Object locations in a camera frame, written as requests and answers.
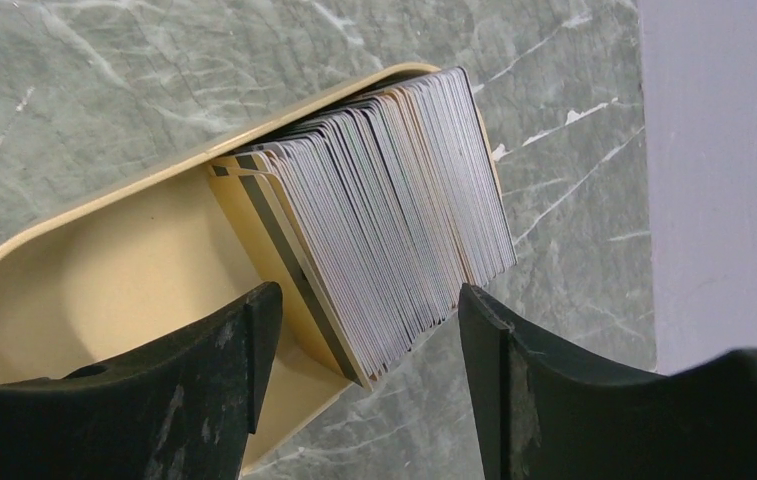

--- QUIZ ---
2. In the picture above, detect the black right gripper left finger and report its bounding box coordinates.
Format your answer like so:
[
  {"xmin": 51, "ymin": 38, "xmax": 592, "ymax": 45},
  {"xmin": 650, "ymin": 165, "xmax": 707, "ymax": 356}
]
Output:
[{"xmin": 0, "ymin": 282, "xmax": 283, "ymax": 479}]

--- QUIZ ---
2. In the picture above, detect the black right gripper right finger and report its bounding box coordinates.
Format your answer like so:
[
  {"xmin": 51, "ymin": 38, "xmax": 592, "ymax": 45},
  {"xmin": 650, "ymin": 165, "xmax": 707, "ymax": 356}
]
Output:
[{"xmin": 458, "ymin": 284, "xmax": 757, "ymax": 479}]

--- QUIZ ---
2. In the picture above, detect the beige oval card tray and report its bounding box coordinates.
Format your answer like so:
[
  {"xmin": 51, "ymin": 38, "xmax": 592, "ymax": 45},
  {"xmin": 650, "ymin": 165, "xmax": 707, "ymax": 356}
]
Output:
[{"xmin": 0, "ymin": 62, "xmax": 505, "ymax": 475}]

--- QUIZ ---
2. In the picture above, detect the stack of credit cards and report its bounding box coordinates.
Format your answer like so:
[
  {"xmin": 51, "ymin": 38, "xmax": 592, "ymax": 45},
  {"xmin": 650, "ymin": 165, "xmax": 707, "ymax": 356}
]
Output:
[{"xmin": 209, "ymin": 66, "xmax": 516, "ymax": 387}]

